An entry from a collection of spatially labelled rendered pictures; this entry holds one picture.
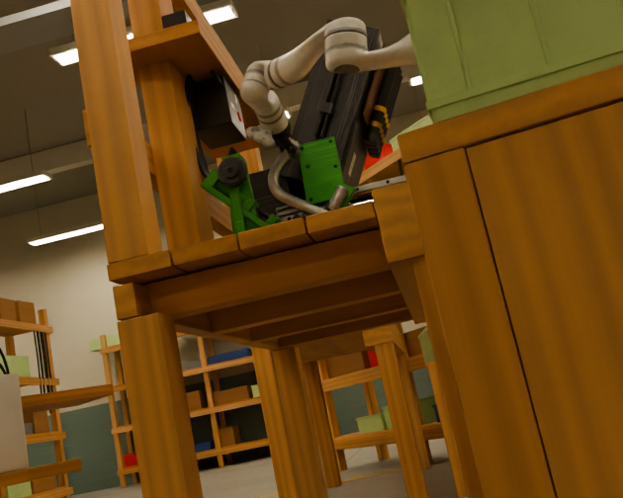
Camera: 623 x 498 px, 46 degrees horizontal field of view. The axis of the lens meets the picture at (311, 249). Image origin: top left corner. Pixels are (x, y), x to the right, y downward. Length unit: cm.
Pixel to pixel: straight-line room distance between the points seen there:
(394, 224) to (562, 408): 71
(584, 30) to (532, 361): 36
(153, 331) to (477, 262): 85
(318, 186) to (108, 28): 75
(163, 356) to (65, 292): 1092
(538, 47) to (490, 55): 5
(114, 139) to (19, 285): 1124
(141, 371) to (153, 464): 18
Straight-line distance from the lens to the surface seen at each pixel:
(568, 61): 85
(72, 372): 1222
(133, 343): 151
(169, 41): 201
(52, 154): 1055
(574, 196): 80
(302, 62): 172
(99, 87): 167
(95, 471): 1208
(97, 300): 1213
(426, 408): 530
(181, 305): 157
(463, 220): 80
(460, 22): 88
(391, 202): 142
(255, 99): 183
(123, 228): 155
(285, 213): 210
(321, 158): 215
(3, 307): 823
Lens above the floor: 51
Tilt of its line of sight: 12 degrees up
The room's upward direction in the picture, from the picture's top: 12 degrees counter-clockwise
